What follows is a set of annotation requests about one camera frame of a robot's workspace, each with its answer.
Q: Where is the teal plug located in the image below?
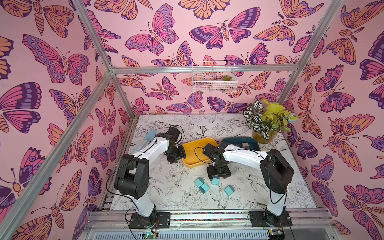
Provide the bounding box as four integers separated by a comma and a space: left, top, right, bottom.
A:
224, 185, 235, 196
212, 177, 220, 186
194, 177, 205, 188
199, 183, 210, 194

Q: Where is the yellow storage box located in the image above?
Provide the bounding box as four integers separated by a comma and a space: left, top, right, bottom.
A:
183, 138, 218, 169

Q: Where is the teal storage box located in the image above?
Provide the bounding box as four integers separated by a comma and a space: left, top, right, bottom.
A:
222, 137, 261, 151

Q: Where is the pink plug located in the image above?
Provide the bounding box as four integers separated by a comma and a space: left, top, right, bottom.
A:
242, 143, 250, 149

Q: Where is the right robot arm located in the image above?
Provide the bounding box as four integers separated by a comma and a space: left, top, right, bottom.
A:
202, 142, 295, 217

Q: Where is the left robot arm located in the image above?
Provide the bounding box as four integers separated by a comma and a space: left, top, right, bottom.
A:
114, 125, 186, 218

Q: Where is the light blue scoop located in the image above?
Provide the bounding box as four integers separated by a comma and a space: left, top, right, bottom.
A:
136, 129, 157, 152

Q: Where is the potted plant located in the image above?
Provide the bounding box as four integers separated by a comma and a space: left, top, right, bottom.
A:
243, 99, 299, 144

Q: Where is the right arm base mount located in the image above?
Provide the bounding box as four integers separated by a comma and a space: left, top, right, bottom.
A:
247, 210, 293, 228

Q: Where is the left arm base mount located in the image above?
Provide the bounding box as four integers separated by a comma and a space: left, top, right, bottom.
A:
129, 212, 171, 229

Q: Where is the white wire basket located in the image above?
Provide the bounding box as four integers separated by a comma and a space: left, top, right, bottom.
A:
190, 65, 238, 95

